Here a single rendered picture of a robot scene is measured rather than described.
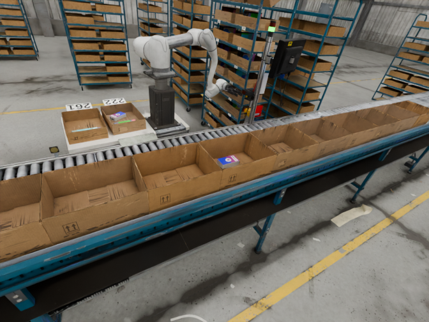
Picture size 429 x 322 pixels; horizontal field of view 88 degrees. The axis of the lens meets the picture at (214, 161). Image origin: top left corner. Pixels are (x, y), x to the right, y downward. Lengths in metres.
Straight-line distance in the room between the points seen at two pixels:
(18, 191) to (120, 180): 0.43
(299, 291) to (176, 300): 0.95
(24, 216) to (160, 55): 1.36
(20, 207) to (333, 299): 2.12
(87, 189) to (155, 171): 0.36
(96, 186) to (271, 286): 1.48
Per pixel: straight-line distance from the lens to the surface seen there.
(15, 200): 1.36
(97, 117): 2.34
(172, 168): 1.39
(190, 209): 1.13
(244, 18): 2.82
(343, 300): 2.26
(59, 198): 1.35
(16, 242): 1.12
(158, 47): 1.95
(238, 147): 1.58
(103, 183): 1.33
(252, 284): 2.01
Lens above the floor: 1.77
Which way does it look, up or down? 36 degrees down
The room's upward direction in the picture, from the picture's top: 8 degrees clockwise
